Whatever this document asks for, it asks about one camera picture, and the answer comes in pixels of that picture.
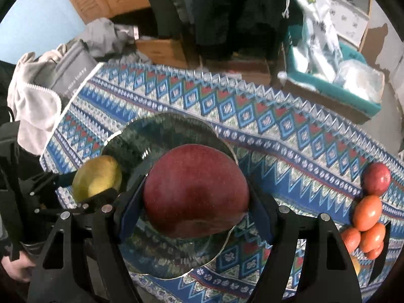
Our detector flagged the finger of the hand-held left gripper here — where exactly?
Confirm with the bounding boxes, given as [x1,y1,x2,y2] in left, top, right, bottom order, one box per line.
[30,171,78,198]
[36,188,118,215]

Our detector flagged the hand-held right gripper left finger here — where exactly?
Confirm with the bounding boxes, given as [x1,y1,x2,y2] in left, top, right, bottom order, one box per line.
[27,174,149,303]

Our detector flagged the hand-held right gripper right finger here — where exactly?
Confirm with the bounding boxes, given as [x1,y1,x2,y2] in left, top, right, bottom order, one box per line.
[246,181,363,303]

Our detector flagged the large red apple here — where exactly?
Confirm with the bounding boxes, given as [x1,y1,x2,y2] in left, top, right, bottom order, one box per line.
[143,144,250,239]

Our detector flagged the dark glass plate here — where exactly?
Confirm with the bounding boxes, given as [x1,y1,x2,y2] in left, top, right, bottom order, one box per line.
[102,113,239,280]

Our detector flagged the orange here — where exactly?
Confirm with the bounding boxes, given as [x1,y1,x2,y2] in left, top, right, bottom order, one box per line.
[360,223,386,253]
[340,227,361,255]
[366,241,385,260]
[352,195,383,232]

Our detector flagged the person's left hand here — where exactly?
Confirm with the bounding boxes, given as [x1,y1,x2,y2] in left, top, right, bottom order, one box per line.
[0,252,35,283]

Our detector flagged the blue patterned blanket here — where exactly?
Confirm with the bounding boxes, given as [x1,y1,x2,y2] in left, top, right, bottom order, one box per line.
[39,63,404,303]

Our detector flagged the white towel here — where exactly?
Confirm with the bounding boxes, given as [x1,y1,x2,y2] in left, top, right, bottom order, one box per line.
[8,46,64,155]

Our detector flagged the grey fabric bag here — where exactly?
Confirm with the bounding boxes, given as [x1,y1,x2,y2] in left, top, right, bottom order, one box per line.
[33,39,98,97]

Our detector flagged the small red apple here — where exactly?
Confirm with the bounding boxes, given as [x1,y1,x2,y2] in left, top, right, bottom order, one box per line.
[361,162,392,197]

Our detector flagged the black flat strip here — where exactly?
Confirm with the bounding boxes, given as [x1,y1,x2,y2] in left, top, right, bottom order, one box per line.
[368,221,392,285]

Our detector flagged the brown cardboard box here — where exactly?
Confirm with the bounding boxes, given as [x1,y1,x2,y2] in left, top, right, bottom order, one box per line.
[281,79,371,125]

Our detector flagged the teal box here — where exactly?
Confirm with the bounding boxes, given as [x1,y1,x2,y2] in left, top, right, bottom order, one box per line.
[282,27,382,117]

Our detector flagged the grey clothes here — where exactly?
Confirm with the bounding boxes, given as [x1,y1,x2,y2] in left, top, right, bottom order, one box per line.
[71,18,139,58]

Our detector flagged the flat cardboard box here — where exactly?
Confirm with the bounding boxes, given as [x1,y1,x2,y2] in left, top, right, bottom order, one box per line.
[202,54,278,86]

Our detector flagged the clear plastic bag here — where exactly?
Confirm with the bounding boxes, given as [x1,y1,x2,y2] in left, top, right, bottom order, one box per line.
[333,60,386,103]

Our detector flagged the white printed cloth bag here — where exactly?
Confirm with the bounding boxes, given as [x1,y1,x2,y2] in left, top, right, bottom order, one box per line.
[282,0,344,83]

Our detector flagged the dark hanging clothes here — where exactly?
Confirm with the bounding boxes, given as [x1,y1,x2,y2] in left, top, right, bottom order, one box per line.
[147,0,305,62]

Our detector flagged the white patterned storage bin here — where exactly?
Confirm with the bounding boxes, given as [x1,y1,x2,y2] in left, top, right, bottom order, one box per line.
[326,0,373,51]

